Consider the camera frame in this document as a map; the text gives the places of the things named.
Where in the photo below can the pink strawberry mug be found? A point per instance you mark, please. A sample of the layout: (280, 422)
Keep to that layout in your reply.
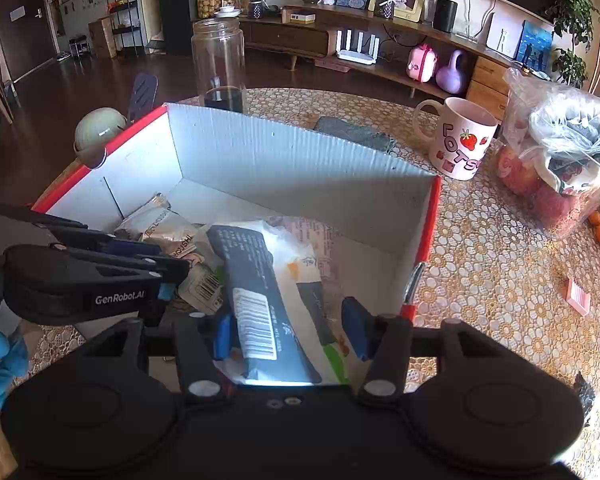
(460, 150)

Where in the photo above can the clear plastic bag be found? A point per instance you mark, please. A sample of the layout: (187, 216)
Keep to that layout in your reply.
(570, 115)

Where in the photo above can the wooden cabinet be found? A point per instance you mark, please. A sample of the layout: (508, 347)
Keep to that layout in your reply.
(290, 37)

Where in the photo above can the white bowl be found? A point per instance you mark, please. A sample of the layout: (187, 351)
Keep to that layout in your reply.
(227, 11)

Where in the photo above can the black speaker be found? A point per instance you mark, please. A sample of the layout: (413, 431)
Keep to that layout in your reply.
(445, 15)

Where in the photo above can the purple kettlebell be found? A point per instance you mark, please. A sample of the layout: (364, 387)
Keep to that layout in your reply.
(452, 77)

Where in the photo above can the person's left hand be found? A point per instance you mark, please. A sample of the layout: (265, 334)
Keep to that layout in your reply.
(2, 365)

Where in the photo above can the large cardboard box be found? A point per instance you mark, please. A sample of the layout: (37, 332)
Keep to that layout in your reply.
(102, 37)

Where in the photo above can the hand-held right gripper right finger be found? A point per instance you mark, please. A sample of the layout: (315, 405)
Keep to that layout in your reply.
(355, 327)

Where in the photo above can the tall leafy houseplant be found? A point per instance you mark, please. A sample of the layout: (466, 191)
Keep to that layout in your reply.
(572, 15)

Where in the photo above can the black fridge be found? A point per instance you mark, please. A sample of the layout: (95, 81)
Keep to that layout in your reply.
(177, 5)

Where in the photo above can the red cardboard box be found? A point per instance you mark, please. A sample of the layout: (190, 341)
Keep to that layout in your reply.
(280, 160)

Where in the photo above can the pink ribbed tray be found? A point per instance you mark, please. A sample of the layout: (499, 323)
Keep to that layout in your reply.
(578, 296)

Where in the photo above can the pink toy case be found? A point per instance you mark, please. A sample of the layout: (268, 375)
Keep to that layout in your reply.
(422, 62)

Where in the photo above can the silver snack wrapper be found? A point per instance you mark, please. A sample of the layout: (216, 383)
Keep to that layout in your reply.
(155, 225)

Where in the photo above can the dark crumpled scrap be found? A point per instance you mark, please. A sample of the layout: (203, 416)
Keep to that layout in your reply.
(584, 392)

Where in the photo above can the blue slatted chair back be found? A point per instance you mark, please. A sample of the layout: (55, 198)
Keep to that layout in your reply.
(142, 95)

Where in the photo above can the brown door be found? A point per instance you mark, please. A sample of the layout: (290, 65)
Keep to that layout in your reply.
(22, 25)

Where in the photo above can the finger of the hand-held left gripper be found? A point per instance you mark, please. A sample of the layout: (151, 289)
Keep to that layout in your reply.
(125, 248)
(166, 291)

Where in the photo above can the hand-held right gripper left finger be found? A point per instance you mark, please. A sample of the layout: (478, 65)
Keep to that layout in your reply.
(222, 335)

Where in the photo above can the black metal shelf rack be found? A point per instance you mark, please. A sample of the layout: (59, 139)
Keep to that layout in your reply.
(125, 15)

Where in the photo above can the red apple in foam net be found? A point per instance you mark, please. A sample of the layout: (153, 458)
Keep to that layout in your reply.
(555, 207)
(517, 170)

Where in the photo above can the blue picture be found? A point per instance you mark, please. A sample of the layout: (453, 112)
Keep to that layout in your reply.
(532, 45)

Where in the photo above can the floral lace covered desktop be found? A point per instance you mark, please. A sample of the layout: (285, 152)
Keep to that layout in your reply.
(505, 260)

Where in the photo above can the white framed panel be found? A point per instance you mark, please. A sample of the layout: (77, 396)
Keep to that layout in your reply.
(502, 32)

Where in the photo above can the small cardboard box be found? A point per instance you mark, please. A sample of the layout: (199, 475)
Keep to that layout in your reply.
(300, 16)

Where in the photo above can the white router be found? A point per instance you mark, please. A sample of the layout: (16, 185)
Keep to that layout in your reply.
(357, 47)

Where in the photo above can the pale green round bowl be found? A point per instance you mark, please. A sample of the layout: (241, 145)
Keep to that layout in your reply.
(97, 132)

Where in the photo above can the barcode snack packet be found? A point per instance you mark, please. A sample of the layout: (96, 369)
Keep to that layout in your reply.
(202, 287)

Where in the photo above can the yellow photo frame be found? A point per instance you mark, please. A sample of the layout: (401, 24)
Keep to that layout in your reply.
(410, 2)

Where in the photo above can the small clear printed wrapper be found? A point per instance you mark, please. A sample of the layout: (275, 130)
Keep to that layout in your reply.
(322, 245)

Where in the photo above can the grey cloth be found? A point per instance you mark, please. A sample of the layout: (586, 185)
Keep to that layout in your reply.
(355, 132)

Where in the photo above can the clear glass jar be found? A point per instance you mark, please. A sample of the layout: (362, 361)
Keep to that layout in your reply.
(217, 60)

